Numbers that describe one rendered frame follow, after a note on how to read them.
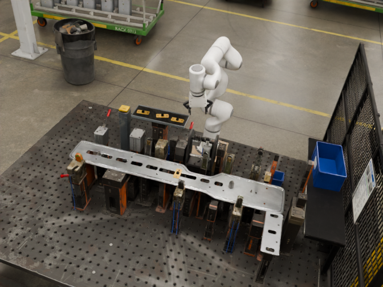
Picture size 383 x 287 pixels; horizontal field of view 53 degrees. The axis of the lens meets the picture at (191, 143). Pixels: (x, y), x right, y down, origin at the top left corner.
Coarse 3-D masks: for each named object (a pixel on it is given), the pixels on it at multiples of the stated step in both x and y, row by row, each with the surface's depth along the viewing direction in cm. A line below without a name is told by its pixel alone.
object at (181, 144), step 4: (180, 140) 254; (180, 144) 250; (184, 144) 250; (176, 148) 248; (180, 148) 247; (184, 148) 247; (176, 152) 250; (180, 152) 249; (184, 152) 249; (176, 156) 252; (180, 156) 251; (184, 156) 251; (176, 160) 255; (180, 160) 254; (184, 160) 254; (184, 164) 262; (184, 176) 271
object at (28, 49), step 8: (16, 0) 496; (24, 0) 500; (16, 8) 503; (24, 8) 504; (16, 16) 511; (24, 16) 508; (16, 24) 520; (24, 24) 515; (32, 24) 529; (24, 32) 523; (32, 32) 533; (24, 40) 532; (32, 40) 537; (24, 48) 540; (32, 48) 542; (40, 48) 558; (24, 56) 536; (32, 56) 538
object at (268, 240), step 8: (280, 216) 219; (264, 224) 214; (272, 224) 214; (280, 224) 215; (264, 232) 210; (280, 232) 210; (264, 240) 205; (272, 240) 206; (280, 240) 206; (264, 248) 201; (272, 248) 202
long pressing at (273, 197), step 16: (80, 144) 254; (96, 144) 254; (96, 160) 243; (112, 160) 244; (128, 160) 245; (144, 160) 247; (160, 160) 247; (144, 176) 236; (160, 176) 237; (176, 176) 238; (208, 176) 240; (224, 176) 241; (208, 192) 230; (224, 192) 230; (240, 192) 231; (272, 192) 234; (256, 208) 223; (272, 208) 224
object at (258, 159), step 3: (258, 147) 232; (261, 147) 232; (258, 150) 232; (261, 150) 231; (258, 153) 229; (261, 153) 229; (258, 156) 234; (261, 156) 233; (255, 159) 235; (258, 159) 236; (261, 159) 234; (255, 162) 236; (258, 162) 237; (255, 165) 238; (258, 165) 238; (258, 168) 237; (252, 171) 240; (258, 171) 239
